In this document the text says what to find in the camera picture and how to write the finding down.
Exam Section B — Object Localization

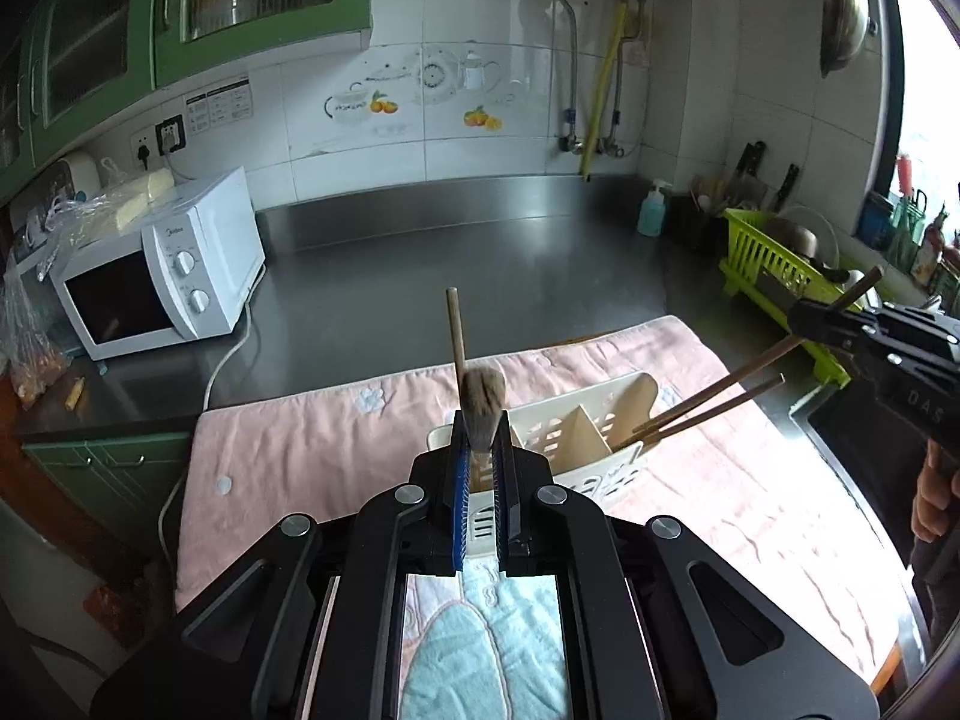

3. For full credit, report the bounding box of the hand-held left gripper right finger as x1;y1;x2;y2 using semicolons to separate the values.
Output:
493;409;880;720

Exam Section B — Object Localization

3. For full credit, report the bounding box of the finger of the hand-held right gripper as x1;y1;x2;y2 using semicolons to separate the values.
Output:
790;297;882;370

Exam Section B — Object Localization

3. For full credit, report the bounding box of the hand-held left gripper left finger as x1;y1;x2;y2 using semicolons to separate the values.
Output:
90;411;472;720

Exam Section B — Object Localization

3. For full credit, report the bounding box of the cream plastic chopstick holder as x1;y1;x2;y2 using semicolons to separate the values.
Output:
426;371;670;511

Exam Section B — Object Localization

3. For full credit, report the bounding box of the person's right hand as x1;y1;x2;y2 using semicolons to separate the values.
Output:
911;439;960;541

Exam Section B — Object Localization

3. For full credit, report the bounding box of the green dish rack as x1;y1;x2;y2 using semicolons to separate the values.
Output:
720;208;886;387

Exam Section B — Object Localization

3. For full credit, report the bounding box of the steel sink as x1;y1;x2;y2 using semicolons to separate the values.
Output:
787;382;960;691

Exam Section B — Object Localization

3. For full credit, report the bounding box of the dark utensil cup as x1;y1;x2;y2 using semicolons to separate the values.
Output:
670;191;725;254

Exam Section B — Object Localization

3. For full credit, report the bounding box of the pink and blue towel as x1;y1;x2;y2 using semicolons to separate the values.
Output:
174;315;905;720

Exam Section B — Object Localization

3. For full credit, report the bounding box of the blue soap bottle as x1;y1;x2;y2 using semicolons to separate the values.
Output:
636;178;671;237

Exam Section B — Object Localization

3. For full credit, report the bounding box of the hanging metal wok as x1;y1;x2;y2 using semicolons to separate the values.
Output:
817;0;878;80

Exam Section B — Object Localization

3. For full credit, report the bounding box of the yellow gas pipe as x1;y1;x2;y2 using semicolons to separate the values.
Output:
581;0;629;181

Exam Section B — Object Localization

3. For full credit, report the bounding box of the red plastic bag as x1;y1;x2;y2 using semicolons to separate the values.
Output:
97;585;143;646

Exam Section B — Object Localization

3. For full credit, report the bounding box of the green base cabinet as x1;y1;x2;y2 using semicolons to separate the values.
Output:
19;431;200;563

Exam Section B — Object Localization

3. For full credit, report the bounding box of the white microwave oven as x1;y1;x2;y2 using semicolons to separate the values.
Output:
46;165;267;361

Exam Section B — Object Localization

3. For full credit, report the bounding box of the pale yellow block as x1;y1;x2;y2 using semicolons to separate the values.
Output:
90;169;177;233

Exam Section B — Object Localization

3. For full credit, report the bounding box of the clear plastic bag with food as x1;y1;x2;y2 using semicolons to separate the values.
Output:
0;262;72;410

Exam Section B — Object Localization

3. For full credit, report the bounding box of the white label sticker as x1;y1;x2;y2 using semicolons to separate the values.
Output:
184;75;252;134

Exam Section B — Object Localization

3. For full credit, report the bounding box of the white round appliance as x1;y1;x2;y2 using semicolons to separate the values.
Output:
56;150;102;200

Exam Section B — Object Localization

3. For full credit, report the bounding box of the white microwave power cable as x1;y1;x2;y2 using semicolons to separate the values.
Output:
157;262;269;563

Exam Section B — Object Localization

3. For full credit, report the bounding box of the metal water hose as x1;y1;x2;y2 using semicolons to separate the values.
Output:
553;0;582;155
600;0;653;158

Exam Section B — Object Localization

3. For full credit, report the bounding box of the teapot and orange wall decal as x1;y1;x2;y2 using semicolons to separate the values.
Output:
322;45;526;140

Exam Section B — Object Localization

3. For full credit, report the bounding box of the green wall cabinet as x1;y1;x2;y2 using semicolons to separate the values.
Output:
0;0;374;200

